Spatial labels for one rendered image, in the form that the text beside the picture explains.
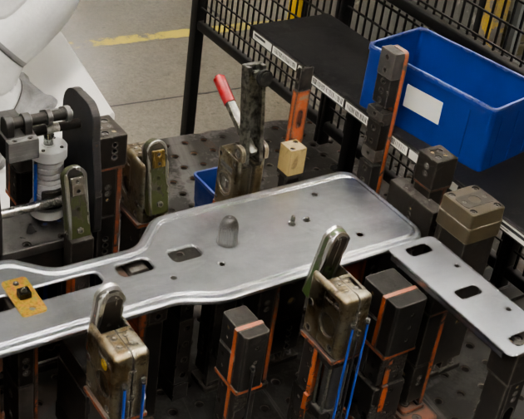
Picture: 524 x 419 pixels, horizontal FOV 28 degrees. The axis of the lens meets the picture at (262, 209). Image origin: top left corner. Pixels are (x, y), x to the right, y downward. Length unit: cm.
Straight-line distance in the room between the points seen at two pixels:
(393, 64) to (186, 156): 72
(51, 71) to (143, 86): 209
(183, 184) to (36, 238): 71
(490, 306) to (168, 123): 253
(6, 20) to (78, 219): 51
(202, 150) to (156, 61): 203
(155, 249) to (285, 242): 21
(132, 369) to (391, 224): 58
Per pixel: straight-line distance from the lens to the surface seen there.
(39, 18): 202
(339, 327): 153
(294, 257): 165
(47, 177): 168
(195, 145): 250
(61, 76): 215
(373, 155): 198
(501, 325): 161
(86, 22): 478
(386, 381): 174
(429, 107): 194
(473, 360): 201
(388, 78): 191
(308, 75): 179
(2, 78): 205
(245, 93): 173
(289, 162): 180
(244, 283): 157
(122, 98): 416
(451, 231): 178
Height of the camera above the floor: 196
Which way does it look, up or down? 33 degrees down
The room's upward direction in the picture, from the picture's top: 8 degrees clockwise
